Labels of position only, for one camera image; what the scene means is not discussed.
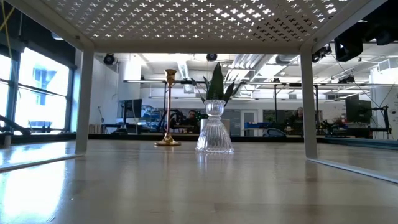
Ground clear glass candle holder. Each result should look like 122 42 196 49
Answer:
195 99 234 154

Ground gold candlestick holder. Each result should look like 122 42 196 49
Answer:
154 68 182 147

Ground person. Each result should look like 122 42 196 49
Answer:
182 109 201 134
287 106 307 134

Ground green succulent plant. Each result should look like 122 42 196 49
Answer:
190 62 245 108

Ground white perforated metal shelf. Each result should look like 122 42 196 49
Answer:
0 0 398 184

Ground black computer monitor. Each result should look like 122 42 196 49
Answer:
345 95 373 125
119 98 143 125

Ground large window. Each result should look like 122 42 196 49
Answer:
0 46 77 134

